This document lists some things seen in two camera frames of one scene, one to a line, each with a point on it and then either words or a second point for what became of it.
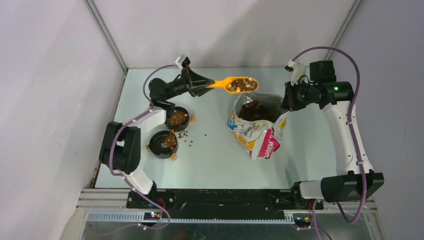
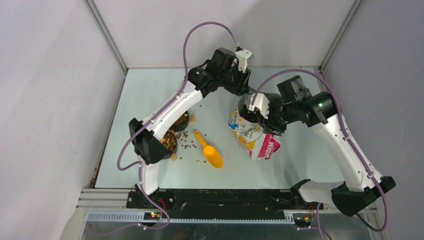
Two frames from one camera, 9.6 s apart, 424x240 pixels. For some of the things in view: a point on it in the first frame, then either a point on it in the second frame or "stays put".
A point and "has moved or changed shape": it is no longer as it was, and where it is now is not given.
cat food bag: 258,122 stays put
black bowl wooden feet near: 163,144 stays put
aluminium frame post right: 351,13 stays put
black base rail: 222,204 stays put
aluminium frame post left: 104,29 stays put
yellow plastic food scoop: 236,85 has moved or changed shape
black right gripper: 289,102 → 269,124
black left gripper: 195,84 → 241,87
